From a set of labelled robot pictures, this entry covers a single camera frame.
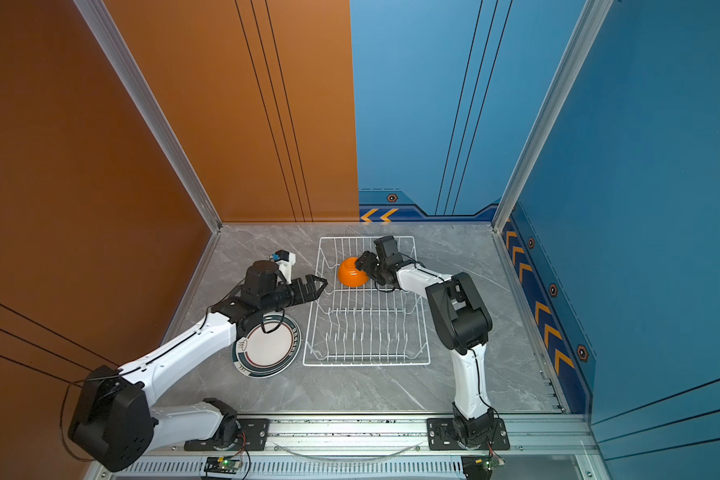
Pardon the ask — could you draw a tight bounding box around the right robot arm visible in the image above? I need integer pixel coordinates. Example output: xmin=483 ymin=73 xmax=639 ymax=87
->
xmin=355 ymin=235 xmax=499 ymax=449

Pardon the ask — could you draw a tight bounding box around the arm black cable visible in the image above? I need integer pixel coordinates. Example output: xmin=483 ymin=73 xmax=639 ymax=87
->
xmin=58 ymin=281 xmax=289 ymax=463
xmin=374 ymin=257 xmax=499 ymax=421

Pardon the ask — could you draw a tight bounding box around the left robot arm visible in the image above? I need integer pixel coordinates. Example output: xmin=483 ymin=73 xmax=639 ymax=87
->
xmin=61 ymin=258 xmax=328 ymax=472

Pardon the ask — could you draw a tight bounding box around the aluminium front rail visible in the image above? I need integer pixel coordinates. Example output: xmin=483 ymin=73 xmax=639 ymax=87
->
xmin=86 ymin=413 xmax=609 ymax=479

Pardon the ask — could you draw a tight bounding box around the right small circuit board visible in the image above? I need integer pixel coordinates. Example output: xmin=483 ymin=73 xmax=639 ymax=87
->
xmin=461 ymin=456 xmax=505 ymax=480

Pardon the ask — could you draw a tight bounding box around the orange bowl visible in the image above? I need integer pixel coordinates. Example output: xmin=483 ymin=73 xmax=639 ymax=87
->
xmin=337 ymin=257 xmax=369 ymax=288

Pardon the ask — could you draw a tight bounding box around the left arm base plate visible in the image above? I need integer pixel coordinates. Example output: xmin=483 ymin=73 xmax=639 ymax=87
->
xmin=184 ymin=418 xmax=270 ymax=452

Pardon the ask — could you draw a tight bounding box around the white wire dish rack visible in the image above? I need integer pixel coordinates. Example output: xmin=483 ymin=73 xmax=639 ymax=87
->
xmin=302 ymin=236 xmax=431 ymax=367

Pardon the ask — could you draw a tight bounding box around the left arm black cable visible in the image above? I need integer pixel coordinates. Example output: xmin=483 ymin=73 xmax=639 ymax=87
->
xmin=58 ymin=281 xmax=289 ymax=463

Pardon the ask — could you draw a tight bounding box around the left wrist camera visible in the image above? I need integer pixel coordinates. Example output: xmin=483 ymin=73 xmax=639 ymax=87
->
xmin=271 ymin=250 xmax=296 ymax=284

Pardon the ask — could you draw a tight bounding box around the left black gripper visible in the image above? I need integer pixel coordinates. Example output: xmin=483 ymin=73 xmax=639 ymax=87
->
xmin=261 ymin=274 xmax=328 ymax=318

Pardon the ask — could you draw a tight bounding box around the green red rimmed plate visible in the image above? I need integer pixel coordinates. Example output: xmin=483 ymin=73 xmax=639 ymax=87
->
xmin=232 ymin=314 xmax=302 ymax=379

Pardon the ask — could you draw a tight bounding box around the green circuit board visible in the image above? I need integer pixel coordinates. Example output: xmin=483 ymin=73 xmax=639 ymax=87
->
xmin=203 ymin=456 xmax=243 ymax=477

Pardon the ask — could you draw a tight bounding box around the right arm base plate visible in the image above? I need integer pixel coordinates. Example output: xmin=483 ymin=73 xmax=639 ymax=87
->
xmin=426 ymin=417 xmax=511 ymax=451

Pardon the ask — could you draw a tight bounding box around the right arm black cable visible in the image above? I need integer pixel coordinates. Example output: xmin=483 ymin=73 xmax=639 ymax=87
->
xmin=374 ymin=257 xmax=499 ymax=421

